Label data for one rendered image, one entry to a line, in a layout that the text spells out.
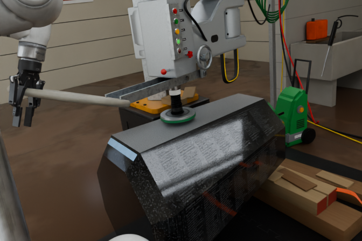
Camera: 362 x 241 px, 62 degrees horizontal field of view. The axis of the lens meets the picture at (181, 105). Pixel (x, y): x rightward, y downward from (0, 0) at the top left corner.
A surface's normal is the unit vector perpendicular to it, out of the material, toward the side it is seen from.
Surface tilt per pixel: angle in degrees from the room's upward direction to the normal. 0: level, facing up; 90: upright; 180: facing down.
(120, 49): 90
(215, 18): 90
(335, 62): 90
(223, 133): 45
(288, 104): 72
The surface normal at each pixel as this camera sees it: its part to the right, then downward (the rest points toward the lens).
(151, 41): -0.62, 0.31
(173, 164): 0.36, -0.55
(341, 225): -0.11, -0.94
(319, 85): -0.82, 0.26
